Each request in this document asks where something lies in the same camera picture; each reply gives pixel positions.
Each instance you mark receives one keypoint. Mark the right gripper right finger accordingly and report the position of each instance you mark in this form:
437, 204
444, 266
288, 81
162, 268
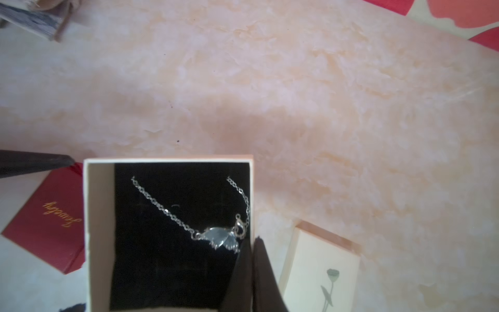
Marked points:
266, 295

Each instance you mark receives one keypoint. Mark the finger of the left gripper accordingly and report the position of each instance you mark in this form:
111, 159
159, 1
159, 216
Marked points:
15, 163

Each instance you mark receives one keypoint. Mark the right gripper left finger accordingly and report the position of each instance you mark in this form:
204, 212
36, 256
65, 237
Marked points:
239, 294

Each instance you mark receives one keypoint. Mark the cream lift-off box lid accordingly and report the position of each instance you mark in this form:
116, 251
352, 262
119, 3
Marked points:
320, 270

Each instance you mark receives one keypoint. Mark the red jewelry box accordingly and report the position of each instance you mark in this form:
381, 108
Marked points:
50, 225

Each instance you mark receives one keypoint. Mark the folded beige patterned cloth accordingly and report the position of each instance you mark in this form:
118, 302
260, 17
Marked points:
44, 18

